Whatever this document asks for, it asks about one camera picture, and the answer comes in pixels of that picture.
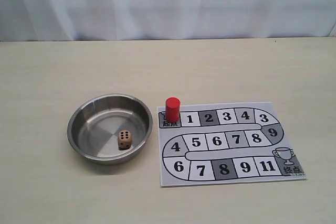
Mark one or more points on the red cylinder game piece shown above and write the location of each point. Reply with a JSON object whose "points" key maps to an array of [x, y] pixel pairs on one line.
{"points": [[172, 109]]}

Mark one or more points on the white backdrop curtain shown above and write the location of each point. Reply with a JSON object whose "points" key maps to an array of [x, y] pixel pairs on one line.
{"points": [[66, 20]]}

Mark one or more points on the printed paper game board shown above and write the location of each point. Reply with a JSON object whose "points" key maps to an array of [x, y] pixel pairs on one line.
{"points": [[225, 143]]}

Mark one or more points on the stainless steel round bowl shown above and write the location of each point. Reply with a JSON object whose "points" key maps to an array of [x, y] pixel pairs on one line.
{"points": [[94, 127]]}

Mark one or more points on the wooden die black pips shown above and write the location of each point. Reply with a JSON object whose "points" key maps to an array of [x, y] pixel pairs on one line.
{"points": [[124, 139]]}

